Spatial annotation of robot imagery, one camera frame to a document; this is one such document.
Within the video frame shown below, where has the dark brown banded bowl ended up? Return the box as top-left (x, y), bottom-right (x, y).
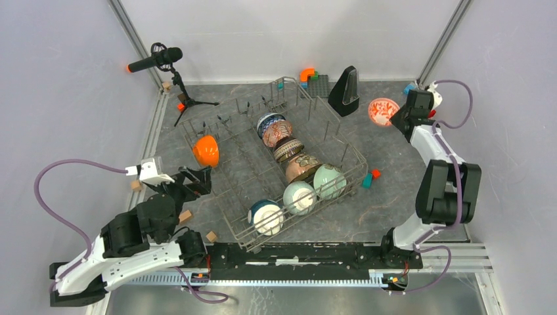
top-left (273, 136), bottom-right (305, 163)

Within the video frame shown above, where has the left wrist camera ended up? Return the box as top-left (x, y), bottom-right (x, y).
top-left (125, 156), bottom-right (175, 186)

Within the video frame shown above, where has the black metronome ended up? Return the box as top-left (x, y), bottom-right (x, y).
top-left (328, 66), bottom-right (360, 117)

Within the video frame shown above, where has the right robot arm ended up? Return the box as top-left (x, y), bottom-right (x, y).
top-left (183, 87), bottom-right (481, 268)

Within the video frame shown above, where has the orange curved toy block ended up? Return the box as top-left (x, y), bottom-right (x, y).
top-left (300, 68), bottom-right (315, 83)

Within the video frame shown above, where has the white bowl orange pattern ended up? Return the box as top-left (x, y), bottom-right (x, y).
top-left (368, 98), bottom-right (400, 127)

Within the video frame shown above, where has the grey studded base plate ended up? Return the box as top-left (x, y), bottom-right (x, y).
top-left (306, 74), bottom-right (330, 98)

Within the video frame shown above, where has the black microphone tripod stand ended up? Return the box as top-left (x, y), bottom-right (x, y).
top-left (170, 66), bottom-right (220, 127)

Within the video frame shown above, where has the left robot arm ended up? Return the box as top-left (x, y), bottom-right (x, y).
top-left (49, 162), bottom-right (212, 307)

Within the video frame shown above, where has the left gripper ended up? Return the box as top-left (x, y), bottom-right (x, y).
top-left (149, 165), bottom-right (213, 219)

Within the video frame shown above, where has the teal bowl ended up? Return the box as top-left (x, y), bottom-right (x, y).
top-left (247, 199), bottom-right (284, 236)

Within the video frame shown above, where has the teal toy block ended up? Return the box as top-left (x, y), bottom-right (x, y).
top-left (361, 173), bottom-right (373, 189)

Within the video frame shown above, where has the wooden cube near rail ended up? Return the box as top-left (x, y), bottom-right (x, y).
top-left (206, 231), bottom-right (218, 243)

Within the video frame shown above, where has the blue white patterned bowl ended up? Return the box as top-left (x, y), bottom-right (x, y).
top-left (263, 120), bottom-right (293, 148)

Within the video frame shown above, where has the grey wire dish rack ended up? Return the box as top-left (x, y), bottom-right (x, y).
top-left (179, 77), bottom-right (368, 251)

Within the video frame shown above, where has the white blue rimmed bowl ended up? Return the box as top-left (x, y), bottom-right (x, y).
top-left (256, 112), bottom-right (286, 139)

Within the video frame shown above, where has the small wooden cube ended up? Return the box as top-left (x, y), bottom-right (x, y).
top-left (130, 180), bottom-right (143, 192)

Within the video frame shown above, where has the black microphone orange tip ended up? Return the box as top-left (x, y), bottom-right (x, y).
top-left (126, 42), bottom-right (183, 73)

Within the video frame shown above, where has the wooden block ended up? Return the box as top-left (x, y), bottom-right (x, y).
top-left (179, 210), bottom-right (194, 225)

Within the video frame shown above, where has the wooden cube in corner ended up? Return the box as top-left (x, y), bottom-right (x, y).
top-left (162, 81), bottom-right (172, 92)

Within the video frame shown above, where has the pale green bowl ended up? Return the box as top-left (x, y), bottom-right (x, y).
top-left (313, 163), bottom-right (347, 200)

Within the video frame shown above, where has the pink brown flower bowl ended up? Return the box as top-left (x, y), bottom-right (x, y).
top-left (285, 154), bottom-right (323, 183)

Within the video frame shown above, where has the light green ribbed bowl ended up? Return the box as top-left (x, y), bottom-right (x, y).
top-left (282, 181), bottom-right (318, 215)

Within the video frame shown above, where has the blue toy block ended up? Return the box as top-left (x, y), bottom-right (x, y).
top-left (403, 83), bottom-right (417, 95)

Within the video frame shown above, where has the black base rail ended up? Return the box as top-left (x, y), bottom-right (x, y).
top-left (181, 242), bottom-right (424, 281)

